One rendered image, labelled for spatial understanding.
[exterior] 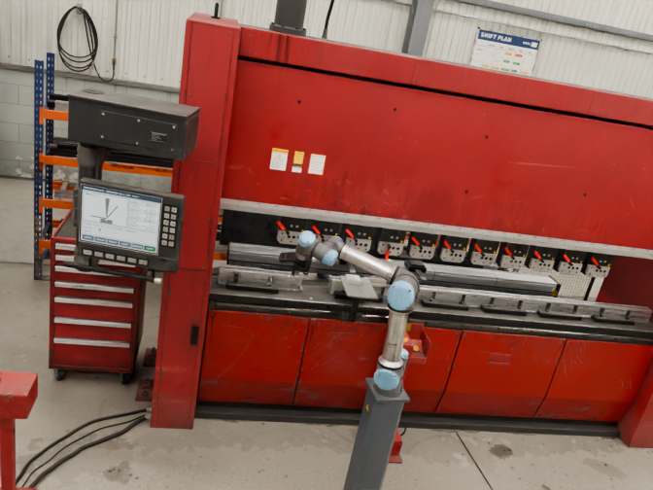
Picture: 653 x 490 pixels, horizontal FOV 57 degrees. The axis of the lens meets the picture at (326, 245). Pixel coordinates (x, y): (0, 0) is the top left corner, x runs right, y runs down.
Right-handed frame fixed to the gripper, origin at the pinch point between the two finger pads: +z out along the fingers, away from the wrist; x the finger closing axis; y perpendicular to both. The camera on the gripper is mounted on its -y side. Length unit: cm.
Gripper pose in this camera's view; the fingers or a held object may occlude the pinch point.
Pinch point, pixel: (292, 273)
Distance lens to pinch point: 302.7
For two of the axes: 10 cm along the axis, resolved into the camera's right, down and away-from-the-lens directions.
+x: 2.3, -8.0, 5.6
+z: -1.8, 5.3, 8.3
